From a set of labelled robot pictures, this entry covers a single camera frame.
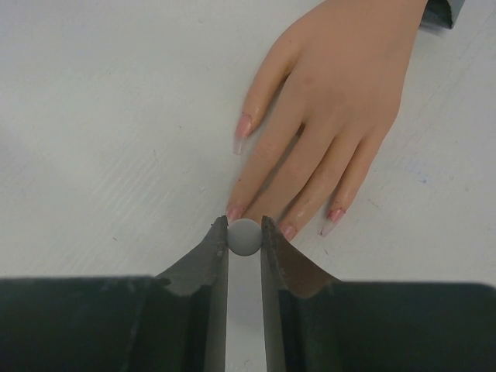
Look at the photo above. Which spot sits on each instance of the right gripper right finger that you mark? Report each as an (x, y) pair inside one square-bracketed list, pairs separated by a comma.
[(315, 322)]

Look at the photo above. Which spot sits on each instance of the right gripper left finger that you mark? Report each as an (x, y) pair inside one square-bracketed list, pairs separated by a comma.
[(175, 321)]

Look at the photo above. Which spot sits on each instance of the white nail polish cap brush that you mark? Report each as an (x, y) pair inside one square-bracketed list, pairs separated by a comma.
[(244, 237)]

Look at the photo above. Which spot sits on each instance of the mannequin hand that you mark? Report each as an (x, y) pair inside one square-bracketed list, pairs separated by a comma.
[(326, 95)]

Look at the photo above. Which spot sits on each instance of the grey crumpled shirt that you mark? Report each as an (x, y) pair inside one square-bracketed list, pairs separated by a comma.
[(441, 13)]

